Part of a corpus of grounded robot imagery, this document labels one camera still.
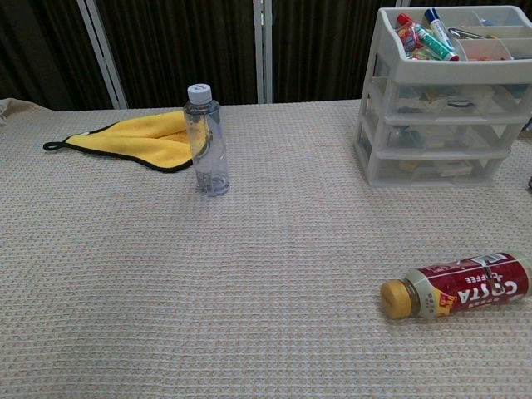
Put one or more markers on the black folding screen white frame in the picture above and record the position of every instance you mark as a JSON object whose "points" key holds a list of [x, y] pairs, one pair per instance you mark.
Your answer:
{"points": [[178, 45]]}

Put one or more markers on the clear plastic storage bin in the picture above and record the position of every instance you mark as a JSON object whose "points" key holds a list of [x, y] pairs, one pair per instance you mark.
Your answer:
{"points": [[440, 99]]}

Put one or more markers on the beige woven tablecloth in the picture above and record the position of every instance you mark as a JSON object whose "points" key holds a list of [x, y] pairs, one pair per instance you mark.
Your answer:
{"points": [[266, 257]]}

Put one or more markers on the yellow microfiber cloth black trim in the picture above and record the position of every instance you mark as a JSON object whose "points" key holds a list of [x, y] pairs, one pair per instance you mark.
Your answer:
{"points": [[137, 141]]}

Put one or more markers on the white marker blue cap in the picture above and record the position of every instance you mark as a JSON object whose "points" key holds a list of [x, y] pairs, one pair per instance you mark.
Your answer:
{"points": [[438, 27]]}

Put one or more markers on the green marker red cap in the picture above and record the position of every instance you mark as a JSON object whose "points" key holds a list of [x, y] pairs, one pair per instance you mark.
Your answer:
{"points": [[432, 41]]}

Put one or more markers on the colourful red candy packet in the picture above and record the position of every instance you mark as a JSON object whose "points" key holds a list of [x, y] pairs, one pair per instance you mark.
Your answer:
{"points": [[407, 37]]}

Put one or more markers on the clear plastic water bottle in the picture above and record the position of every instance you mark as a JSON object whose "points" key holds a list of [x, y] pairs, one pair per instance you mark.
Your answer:
{"points": [[207, 145]]}

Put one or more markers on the red Costa coffee bottle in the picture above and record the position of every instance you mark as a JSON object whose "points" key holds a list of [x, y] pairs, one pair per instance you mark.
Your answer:
{"points": [[469, 287]]}

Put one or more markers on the white plastic drawer organizer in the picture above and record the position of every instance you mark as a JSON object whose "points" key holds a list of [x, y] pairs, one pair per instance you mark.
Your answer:
{"points": [[388, 62]]}

